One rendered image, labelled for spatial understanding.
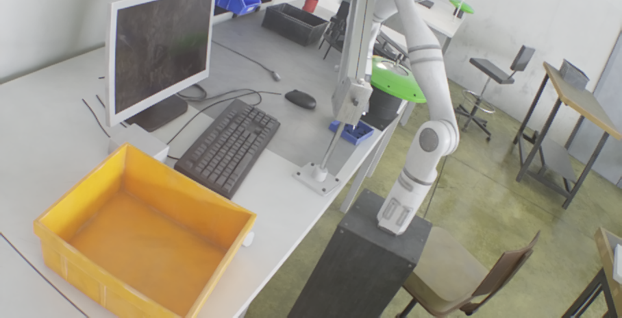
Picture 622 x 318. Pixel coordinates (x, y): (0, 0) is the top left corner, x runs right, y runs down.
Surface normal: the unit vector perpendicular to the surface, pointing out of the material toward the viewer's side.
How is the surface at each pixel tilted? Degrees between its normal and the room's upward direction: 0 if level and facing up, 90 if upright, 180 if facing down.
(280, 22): 93
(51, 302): 0
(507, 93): 90
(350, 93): 90
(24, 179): 0
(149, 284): 0
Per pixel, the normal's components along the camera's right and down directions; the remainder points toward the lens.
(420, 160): -0.66, 0.14
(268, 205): 0.36, -0.83
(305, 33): -0.35, 0.37
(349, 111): 0.15, 0.51
